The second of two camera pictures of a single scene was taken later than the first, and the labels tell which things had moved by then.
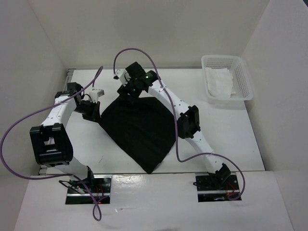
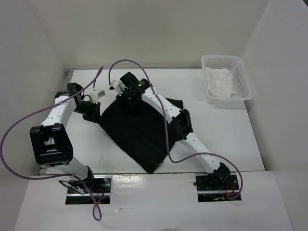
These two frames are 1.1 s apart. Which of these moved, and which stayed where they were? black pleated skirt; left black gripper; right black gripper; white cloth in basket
Moved: right black gripper
Stayed: black pleated skirt; left black gripper; white cloth in basket
